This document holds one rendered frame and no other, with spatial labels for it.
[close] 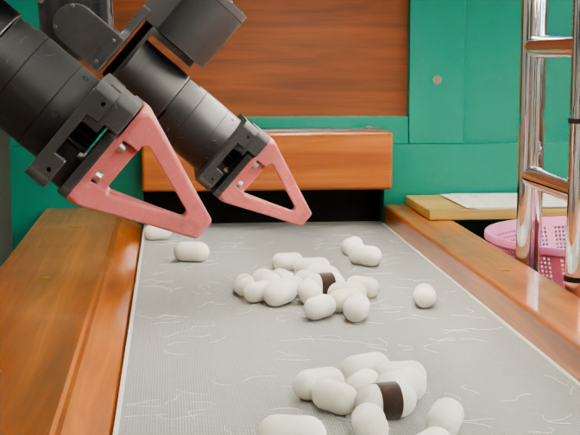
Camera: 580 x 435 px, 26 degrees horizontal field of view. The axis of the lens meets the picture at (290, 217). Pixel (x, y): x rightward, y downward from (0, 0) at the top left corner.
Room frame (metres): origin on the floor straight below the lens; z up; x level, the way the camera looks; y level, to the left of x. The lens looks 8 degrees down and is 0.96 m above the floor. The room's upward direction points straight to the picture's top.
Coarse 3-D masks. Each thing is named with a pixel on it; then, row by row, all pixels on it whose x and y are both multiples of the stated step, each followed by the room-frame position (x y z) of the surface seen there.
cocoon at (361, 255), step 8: (352, 248) 1.26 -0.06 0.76; (360, 248) 1.25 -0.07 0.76; (368, 248) 1.25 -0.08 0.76; (376, 248) 1.25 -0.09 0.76; (352, 256) 1.25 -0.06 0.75; (360, 256) 1.25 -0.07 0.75; (368, 256) 1.24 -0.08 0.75; (376, 256) 1.24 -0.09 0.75; (360, 264) 1.26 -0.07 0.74; (368, 264) 1.25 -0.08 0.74; (376, 264) 1.25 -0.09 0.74
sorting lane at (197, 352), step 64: (256, 256) 1.31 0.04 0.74; (320, 256) 1.31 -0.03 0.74; (384, 256) 1.31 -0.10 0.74; (192, 320) 1.00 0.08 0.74; (256, 320) 1.00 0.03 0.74; (320, 320) 1.00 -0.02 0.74; (384, 320) 1.00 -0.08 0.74; (448, 320) 1.00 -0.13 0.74; (128, 384) 0.80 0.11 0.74; (192, 384) 0.80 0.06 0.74; (256, 384) 0.80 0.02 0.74; (448, 384) 0.80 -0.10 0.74; (512, 384) 0.80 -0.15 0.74; (576, 384) 0.80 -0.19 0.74
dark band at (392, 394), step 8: (384, 384) 0.72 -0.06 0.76; (392, 384) 0.72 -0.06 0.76; (384, 392) 0.71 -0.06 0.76; (392, 392) 0.72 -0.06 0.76; (400, 392) 0.72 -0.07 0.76; (384, 400) 0.71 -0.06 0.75; (392, 400) 0.71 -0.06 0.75; (400, 400) 0.72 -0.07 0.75; (384, 408) 0.71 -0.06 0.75; (392, 408) 0.71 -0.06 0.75; (400, 408) 0.72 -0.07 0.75; (392, 416) 0.72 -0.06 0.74; (400, 416) 0.72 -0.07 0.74
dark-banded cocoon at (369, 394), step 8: (368, 384) 0.72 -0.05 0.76; (376, 384) 0.72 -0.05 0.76; (400, 384) 0.72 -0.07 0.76; (360, 392) 0.72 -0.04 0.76; (368, 392) 0.71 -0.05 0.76; (376, 392) 0.71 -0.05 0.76; (408, 392) 0.72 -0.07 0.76; (360, 400) 0.71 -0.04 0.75; (368, 400) 0.71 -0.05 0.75; (376, 400) 0.71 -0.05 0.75; (408, 400) 0.72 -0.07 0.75; (416, 400) 0.72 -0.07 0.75; (408, 408) 0.72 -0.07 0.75
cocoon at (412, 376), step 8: (408, 368) 0.76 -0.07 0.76; (384, 376) 0.74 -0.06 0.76; (392, 376) 0.74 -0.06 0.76; (400, 376) 0.75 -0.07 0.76; (408, 376) 0.75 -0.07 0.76; (416, 376) 0.75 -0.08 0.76; (424, 376) 0.76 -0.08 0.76; (408, 384) 0.75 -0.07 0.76; (416, 384) 0.75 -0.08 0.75; (424, 384) 0.75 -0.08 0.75; (416, 392) 0.75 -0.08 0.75; (424, 392) 0.76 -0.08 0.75
